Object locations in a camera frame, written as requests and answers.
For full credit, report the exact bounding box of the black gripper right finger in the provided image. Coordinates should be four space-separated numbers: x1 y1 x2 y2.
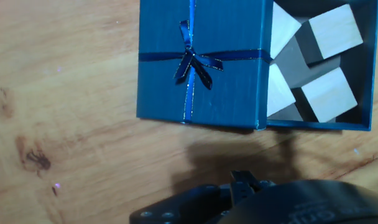
240 170 277 200

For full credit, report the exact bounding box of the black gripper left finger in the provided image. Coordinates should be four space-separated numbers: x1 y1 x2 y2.
129 170 244 224

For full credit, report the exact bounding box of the blue ribboned casing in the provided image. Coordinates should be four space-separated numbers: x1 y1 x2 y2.
136 0 274 131

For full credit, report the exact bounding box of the dark blue gift box tray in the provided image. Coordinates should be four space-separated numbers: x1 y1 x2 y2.
265 0 378 132

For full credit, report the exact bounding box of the pale wooden cube block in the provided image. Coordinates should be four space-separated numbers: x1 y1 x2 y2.
295 3 364 65
292 67 359 123
265 63 297 118
270 1 302 60

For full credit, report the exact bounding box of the glossy wooden board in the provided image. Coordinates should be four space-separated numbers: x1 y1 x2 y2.
0 0 378 224

